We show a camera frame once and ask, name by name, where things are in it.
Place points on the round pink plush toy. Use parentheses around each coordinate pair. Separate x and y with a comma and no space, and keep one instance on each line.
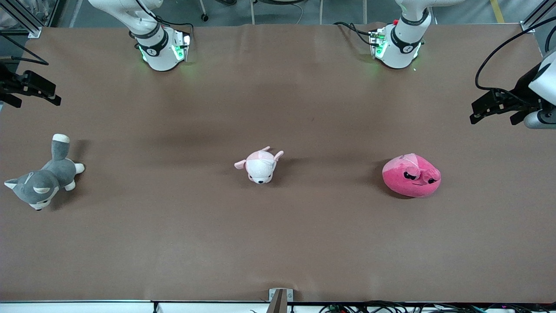
(404,182)

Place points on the white stand leg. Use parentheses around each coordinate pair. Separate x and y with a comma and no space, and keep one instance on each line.
(253,11)
(321,11)

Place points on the aluminium frame profile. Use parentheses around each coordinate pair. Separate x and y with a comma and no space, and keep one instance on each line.
(30,28)
(527,26)

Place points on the table cover sheet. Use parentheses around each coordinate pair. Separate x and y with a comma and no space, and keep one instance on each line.
(304,239)

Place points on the black chair caster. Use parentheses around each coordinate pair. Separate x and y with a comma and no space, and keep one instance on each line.
(204,17)

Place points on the white table edge rail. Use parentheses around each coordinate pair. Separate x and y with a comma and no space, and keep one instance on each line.
(87,307)

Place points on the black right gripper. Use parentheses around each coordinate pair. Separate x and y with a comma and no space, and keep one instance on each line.
(9,83)

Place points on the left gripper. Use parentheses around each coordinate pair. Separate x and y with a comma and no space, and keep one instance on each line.
(522,90)

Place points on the white pink plush puppy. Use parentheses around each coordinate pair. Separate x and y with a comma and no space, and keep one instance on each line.
(260,167)

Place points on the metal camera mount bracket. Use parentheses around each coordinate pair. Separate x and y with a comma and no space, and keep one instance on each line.
(280,302)

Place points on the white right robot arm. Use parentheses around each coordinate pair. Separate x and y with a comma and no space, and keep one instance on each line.
(158,54)

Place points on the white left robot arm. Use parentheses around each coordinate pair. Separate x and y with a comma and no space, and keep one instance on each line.
(397,52)

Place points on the grey white husky plush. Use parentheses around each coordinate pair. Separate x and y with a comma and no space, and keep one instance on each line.
(52,174)

